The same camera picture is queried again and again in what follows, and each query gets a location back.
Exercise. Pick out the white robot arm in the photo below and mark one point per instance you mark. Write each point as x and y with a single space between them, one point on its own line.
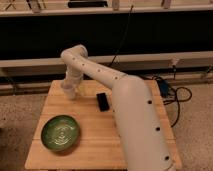
142 139

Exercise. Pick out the green ceramic bowl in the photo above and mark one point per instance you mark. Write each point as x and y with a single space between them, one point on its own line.
60 133

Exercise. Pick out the black smartphone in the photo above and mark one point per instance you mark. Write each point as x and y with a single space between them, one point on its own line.
102 102

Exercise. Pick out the wooden table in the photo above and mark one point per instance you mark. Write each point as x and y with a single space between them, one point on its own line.
99 145

